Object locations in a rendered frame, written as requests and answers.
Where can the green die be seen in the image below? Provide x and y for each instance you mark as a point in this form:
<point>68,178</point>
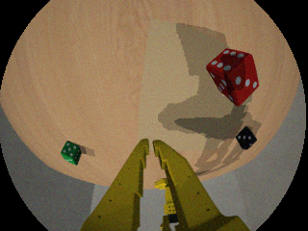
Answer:
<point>71,152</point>

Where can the red die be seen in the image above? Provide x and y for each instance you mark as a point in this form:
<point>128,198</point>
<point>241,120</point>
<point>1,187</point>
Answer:
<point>235,75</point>

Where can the black die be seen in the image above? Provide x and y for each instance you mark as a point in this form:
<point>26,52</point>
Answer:
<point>246,138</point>

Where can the tan square mat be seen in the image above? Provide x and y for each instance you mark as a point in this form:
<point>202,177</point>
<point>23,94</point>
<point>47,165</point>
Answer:
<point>180,102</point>

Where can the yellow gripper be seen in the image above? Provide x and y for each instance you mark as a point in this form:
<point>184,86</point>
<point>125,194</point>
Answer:
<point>119,209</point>

